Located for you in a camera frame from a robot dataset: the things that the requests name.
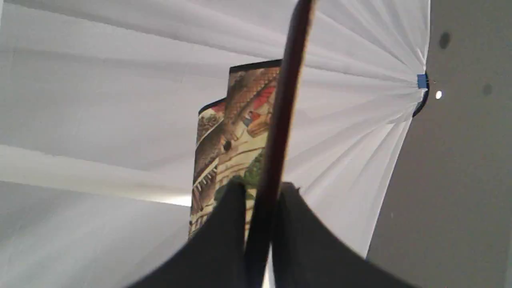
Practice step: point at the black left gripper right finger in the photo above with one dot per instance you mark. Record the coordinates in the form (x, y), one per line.
(305, 254)

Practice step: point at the grey backdrop cloth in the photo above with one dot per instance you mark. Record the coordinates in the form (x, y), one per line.
(99, 103)

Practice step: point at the folding paper fan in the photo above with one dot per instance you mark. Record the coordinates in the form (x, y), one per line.
(240, 151)

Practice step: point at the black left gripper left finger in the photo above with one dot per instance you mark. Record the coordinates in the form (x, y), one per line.
(214, 256)

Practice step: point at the blue clip on backdrop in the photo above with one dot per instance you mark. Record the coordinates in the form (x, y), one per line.
(422, 81)

